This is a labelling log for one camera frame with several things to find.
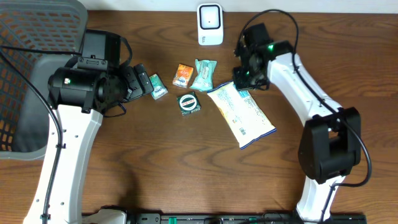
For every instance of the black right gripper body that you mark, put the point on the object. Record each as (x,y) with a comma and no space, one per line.
(244,77)

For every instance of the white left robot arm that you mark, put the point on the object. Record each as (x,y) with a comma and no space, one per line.
(82,89)

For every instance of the large yellow snack bag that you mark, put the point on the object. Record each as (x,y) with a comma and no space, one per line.
(242,114)

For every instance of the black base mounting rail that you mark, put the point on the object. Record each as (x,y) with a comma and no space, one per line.
(217,218)

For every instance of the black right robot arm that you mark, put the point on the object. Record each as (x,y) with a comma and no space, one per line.
(328,148)

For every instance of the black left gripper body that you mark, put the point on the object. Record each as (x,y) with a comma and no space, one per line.
(134,82)

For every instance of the white barcode scanner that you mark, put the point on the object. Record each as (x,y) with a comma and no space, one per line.
(210,24)

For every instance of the green Kleenex tissue packet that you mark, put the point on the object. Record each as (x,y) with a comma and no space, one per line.
(159,88)

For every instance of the grey plastic mesh basket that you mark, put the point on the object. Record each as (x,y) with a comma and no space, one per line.
(37,37)

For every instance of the dark green Zam-Buk box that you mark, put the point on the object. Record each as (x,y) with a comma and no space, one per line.
(188,103)

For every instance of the light teal snack packet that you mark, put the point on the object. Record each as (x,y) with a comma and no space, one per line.
(204,79)

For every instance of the orange tissue packet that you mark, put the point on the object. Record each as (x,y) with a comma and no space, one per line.
(183,76)

